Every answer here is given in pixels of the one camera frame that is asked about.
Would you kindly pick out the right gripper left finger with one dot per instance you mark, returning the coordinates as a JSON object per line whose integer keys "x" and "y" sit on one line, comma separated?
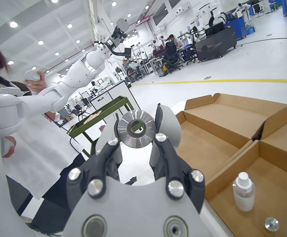
{"x": 102, "y": 157}

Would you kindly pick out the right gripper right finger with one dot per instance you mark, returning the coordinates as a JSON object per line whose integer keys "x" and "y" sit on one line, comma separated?
{"x": 170, "y": 134}

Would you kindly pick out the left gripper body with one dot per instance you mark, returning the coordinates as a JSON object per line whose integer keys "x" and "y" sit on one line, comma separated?
{"x": 114, "y": 40}

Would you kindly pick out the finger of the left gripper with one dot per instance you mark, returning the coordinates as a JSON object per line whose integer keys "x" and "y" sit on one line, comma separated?
{"x": 122, "y": 24}

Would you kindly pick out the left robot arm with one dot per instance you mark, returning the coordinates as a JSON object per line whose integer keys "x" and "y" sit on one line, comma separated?
{"x": 76, "y": 74}

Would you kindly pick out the shallow cardboard box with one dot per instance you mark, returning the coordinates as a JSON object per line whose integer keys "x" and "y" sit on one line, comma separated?
{"x": 208, "y": 134}
{"x": 266, "y": 170}

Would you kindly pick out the white cabinet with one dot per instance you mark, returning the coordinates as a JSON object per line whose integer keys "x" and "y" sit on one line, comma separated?
{"x": 116, "y": 89}

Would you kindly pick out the green metal cart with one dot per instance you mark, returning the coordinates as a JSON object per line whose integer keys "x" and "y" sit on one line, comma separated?
{"x": 112, "y": 107}

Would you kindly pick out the person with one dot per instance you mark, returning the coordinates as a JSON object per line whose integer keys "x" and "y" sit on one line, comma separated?
{"x": 172, "y": 40}
{"x": 33, "y": 145}

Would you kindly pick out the black office chair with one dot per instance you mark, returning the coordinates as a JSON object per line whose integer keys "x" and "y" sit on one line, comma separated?
{"x": 171, "y": 56}
{"x": 190, "y": 52}

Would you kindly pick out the black counter desk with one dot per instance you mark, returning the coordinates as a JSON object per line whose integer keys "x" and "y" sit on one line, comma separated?
{"x": 215, "y": 44}

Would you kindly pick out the small clear spray bottle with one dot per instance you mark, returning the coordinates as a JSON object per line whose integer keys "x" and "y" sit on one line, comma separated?
{"x": 244, "y": 195}

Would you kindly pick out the blue cabinet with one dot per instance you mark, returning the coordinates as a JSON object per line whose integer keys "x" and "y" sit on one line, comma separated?
{"x": 237, "y": 28}

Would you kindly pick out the small metal bush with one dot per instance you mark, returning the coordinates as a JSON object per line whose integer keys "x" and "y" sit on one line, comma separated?
{"x": 271, "y": 224}

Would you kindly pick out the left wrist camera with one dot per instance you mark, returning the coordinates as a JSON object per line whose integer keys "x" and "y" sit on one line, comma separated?
{"x": 127, "y": 53}

